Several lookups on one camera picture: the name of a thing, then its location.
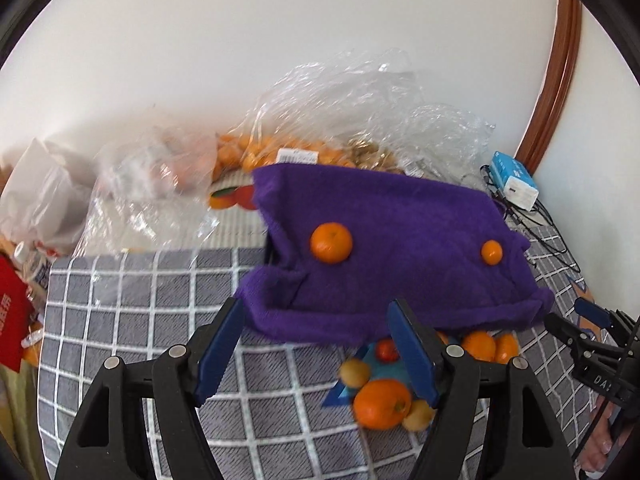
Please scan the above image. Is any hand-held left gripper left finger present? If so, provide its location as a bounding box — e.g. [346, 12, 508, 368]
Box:
[54, 296, 247, 480]

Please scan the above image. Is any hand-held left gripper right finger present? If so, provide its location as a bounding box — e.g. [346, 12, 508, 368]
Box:
[386, 298, 581, 480]

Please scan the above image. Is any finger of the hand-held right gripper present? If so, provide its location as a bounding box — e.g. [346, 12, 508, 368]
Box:
[574, 297, 632, 341]
[544, 312, 603, 361]

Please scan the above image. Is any small red fruit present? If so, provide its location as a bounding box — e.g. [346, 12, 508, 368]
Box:
[375, 338, 400, 364]

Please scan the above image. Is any large mandarin orange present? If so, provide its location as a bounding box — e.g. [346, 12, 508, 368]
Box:
[353, 378, 413, 431]
[310, 221, 353, 264]

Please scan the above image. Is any small yellow-green fruit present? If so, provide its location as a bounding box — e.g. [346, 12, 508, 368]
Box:
[340, 358, 372, 389]
[402, 399, 436, 432]

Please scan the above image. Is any purple towel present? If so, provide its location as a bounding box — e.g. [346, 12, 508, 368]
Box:
[234, 162, 555, 348]

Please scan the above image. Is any person's right hand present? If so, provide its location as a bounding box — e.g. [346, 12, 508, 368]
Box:
[582, 392, 633, 476]

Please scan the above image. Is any blue star patch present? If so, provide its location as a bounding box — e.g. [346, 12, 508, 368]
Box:
[322, 342, 416, 408]

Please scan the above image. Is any grey checked blanket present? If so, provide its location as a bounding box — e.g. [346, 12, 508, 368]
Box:
[37, 220, 608, 480]

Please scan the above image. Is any blue and white box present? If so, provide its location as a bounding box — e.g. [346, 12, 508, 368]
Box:
[489, 150, 540, 211]

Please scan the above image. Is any fruit print cardboard box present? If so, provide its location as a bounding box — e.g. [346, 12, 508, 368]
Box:
[207, 170, 272, 252]

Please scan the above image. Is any clear plastic bag of fruit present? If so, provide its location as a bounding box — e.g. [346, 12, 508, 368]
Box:
[82, 127, 221, 257]

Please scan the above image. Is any clear plastic bottle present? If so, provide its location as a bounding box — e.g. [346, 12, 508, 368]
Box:
[12, 241, 53, 293]

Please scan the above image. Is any red paper bag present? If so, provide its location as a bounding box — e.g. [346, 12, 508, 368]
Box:
[0, 254, 35, 375]

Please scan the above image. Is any white plastic bag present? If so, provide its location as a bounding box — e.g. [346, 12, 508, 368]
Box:
[0, 137, 98, 256]

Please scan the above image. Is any clear plastic bag of oranges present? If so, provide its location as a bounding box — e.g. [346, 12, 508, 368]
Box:
[215, 49, 497, 187]

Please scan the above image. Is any brown wooden door frame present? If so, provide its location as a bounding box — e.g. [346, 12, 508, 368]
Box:
[514, 0, 584, 177]

